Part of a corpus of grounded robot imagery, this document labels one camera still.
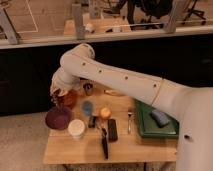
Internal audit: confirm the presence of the office chair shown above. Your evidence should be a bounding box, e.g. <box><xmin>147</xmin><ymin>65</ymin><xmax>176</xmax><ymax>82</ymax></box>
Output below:
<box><xmin>127</xmin><ymin>0</ymin><xmax>173</xmax><ymax>30</ymax></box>

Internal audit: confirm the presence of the blue sponge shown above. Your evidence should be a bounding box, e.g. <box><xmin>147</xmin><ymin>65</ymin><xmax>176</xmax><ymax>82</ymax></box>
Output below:
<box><xmin>150</xmin><ymin>110</ymin><xmax>170</xmax><ymax>128</ymax></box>

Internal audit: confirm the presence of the yellow banana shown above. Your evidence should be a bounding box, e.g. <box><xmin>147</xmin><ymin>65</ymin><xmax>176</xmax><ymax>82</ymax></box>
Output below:
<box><xmin>104</xmin><ymin>89</ymin><xmax>124</xmax><ymax>97</ymax></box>

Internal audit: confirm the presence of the black handled knife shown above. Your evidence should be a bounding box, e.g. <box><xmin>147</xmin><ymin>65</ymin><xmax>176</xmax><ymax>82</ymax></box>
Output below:
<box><xmin>101</xmin><ymin>128</ymin><xmax>108</xmax><ymax>159</ymax></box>

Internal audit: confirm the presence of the green tray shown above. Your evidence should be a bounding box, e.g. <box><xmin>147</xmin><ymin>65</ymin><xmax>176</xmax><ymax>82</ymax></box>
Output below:
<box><xmin>135</xmin><ymin>101</ymin><xmax>179</xmax><ymax>138</ymax></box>

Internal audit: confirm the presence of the dark grape bunch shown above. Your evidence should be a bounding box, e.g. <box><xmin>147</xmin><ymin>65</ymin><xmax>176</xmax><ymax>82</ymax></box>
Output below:
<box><xmin>52</xmin><ymin>94</ymin><xmax>63</xmax><ymax>108</ymax></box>

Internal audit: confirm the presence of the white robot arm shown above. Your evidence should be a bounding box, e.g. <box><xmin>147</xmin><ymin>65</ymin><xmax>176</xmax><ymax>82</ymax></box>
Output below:
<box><xmin>50</xmin><ymin>43</ymin><xmax>213</xmax><ymax>171</ymax></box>

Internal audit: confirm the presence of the purple bowl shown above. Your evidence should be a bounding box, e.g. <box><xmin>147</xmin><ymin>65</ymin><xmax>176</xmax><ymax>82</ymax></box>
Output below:
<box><xmin>45</xmin><ymin>107</ymin><xmax>71</xmax><ymax>130</ymax></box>

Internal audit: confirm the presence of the red-brown bowl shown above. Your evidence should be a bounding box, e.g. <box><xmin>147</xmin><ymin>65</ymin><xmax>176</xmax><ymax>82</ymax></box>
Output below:
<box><xmin>63</xmin><ymin>90</ymin><xmax>78</xmax><ymax>108</ymax></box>

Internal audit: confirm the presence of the small blue bowl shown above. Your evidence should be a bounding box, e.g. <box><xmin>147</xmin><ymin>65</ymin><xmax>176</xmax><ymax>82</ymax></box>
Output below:
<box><xmin>81</xmin><ymin>101</ymin><xmax>93</xmax><ymax>116</ymax></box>

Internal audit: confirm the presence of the orange apple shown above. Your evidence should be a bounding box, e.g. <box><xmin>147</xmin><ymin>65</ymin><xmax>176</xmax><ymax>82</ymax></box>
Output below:
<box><xmin>100</xmin><ymin>107</ymin><xmax>111</xmax><ymax>119</ymax></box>

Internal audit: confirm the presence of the metal cup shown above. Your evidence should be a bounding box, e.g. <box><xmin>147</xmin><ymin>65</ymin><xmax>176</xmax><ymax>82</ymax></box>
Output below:
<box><xmin>83</xmin><ymin>83</ymin><xmax>93</xmax><ymax>96</ymax></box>

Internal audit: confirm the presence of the white cup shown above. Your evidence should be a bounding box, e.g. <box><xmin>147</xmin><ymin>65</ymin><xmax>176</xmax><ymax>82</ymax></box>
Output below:
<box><xmin>68</xmin><ymin>119</ymin><xmax>86</xmax><ymax>139</ymax></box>

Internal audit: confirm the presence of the wooden table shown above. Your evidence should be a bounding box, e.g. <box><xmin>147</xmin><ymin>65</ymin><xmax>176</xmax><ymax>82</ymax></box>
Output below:
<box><xmin>43</xmin><ymin>83</ymin><xmax>177</xmax><ymax>164</ymax></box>

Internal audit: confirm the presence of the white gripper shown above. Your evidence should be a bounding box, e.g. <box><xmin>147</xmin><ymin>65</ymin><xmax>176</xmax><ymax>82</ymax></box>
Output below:
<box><xmin>50</xmin><ymin>72</ymin><xmax>70</xmax><ymax>97</ymax></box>

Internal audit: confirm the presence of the black rectangular block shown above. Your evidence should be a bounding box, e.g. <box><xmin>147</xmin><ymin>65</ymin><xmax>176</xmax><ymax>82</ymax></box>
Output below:
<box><xmin>108</xmin><ymin>119</ymin><xmax>118</xmax><ymax>142</ymax></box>

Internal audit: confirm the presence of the silver fork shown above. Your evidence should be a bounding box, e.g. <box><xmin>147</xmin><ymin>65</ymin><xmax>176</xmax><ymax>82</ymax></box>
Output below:
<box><xmin>127</xmin><ymin>108</ymin><xmax>133</xmax><ymax>134</ymax></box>

